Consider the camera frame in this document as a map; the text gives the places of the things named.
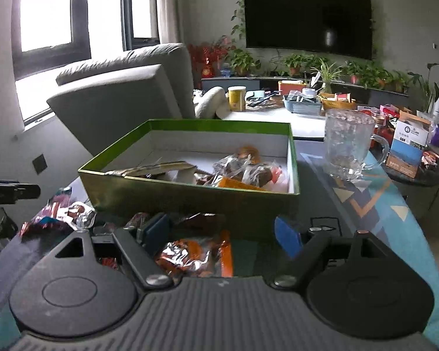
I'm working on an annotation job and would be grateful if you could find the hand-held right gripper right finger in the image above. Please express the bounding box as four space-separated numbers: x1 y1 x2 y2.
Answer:
272 216 394 289

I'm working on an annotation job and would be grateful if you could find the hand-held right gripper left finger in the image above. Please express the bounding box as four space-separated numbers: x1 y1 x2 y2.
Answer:
53 213 172 290

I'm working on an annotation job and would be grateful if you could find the green cardboard box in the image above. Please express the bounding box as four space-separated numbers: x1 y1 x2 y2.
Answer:
78 119 301 236

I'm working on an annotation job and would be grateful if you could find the clear packet with orange edges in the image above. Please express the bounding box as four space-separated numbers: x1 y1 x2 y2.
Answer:
155 230 235 282

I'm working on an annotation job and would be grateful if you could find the long beige snack packet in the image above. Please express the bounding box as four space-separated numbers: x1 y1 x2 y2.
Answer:
104 161 196 180

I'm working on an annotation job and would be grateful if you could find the red white snack packet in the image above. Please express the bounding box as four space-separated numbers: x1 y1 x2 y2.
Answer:
271 164 290 193

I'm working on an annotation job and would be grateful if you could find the clear packet of brown nuts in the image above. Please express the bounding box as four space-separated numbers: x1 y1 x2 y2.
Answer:
212 154 275 188

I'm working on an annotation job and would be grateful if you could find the brown round pastry packet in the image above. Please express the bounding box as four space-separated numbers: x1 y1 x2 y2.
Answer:
238 146 262 163

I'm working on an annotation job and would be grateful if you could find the pink foil snack packet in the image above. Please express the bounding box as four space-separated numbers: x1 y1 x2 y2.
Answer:
40 186 74 220

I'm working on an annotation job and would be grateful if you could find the red brown foil packet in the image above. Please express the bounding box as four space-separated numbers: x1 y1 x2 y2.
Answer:
20 219 77 242

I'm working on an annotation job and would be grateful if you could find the shiny clear snack packet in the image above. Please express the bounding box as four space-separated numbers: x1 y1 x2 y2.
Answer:
68 201 97 231

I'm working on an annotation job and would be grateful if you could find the clear glass mug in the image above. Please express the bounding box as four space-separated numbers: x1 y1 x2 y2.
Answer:
324 109 390 180

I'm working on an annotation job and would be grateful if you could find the grey blue plastic basket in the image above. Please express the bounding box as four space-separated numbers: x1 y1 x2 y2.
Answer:
282 95 323 116

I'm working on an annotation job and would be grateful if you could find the dark round side table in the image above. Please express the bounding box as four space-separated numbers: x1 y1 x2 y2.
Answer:
382 146 439 220

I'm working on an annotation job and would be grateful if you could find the white plush cushion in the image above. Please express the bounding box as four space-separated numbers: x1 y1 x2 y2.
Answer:
193 87 229 118

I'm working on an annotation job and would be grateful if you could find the grey armchair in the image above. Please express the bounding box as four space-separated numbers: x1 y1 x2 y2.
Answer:
47 43 196 158

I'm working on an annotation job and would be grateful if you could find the wicker basket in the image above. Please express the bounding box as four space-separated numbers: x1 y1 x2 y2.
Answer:
320 93 357 110

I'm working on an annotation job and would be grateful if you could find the yellow can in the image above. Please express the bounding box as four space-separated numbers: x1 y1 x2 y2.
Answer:
228 86 247 112

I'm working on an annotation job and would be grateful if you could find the blue white printed carton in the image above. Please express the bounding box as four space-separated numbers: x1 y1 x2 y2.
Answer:
386 111 432 180

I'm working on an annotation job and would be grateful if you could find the orange box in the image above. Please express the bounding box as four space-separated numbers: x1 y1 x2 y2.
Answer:
278 80 304 96

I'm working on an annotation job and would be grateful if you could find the dark television cabinet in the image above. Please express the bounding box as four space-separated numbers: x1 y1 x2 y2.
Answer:
201 76 410 97

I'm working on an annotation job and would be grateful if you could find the potted spider plant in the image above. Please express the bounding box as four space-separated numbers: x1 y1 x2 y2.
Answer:
309 60 346 94

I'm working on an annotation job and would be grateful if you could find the dark framed window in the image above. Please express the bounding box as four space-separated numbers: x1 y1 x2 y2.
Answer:
11 0 162 81

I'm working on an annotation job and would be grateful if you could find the potted green plant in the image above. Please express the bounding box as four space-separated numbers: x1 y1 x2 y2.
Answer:
364 64 394 89
282 53 315 77
342 60 368 85
390 69 412 94
229 48 260 77

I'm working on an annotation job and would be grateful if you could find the red flower decoration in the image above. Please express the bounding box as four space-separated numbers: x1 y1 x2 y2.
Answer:
188 37 236 77

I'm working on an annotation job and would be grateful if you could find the large-leaf potted plant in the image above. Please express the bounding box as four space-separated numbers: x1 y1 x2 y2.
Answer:
408 62 439 114

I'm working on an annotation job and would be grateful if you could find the white curtain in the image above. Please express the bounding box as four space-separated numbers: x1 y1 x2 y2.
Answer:
157 0 185 46

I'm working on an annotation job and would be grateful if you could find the dark wall socket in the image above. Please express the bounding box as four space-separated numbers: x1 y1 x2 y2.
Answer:
32 154 47 175

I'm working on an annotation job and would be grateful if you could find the black wall television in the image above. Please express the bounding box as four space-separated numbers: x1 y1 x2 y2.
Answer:
243 0 373 61

